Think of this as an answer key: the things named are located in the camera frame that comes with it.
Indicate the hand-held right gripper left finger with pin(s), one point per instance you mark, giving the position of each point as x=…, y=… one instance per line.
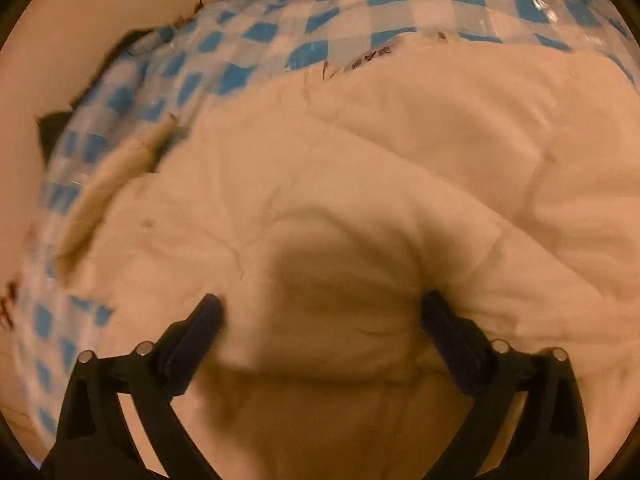
x=197, y=337

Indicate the white quilted duvet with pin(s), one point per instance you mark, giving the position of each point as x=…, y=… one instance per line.
x=380, y=175

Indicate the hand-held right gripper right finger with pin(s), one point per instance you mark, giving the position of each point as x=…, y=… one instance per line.
x=447, y=340

